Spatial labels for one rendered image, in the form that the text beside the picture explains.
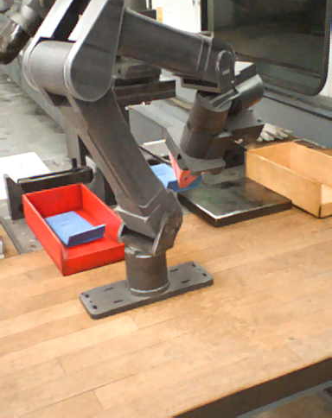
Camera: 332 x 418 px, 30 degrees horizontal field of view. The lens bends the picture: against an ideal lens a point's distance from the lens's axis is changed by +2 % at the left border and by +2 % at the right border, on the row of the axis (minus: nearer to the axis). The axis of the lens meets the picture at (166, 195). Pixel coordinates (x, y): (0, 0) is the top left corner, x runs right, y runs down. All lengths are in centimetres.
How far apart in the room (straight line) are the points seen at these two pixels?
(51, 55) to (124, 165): 17
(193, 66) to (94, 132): 19
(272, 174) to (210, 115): 38
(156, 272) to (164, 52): 31
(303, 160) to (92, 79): 75
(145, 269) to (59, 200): 38
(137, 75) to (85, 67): 49
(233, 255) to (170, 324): 22
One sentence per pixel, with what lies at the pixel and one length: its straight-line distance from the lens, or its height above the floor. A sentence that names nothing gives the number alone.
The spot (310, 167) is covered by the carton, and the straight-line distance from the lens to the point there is 136.
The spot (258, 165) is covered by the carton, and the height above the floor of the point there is 95.
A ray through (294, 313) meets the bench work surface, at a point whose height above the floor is 90.
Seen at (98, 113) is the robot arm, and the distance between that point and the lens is 75.
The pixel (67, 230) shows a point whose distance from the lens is 114.
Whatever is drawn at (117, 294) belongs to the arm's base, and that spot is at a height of 91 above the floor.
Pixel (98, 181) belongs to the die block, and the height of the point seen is 95.
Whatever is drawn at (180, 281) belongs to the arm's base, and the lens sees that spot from 94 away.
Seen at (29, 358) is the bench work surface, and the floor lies 90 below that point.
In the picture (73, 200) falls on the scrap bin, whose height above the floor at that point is 93.
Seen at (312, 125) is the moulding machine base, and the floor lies 90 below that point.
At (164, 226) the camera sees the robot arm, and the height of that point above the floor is 102.
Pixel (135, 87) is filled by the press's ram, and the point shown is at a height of 114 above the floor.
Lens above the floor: 138
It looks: 22 degrees down
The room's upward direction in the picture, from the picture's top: 3 degrees counter-clockwise
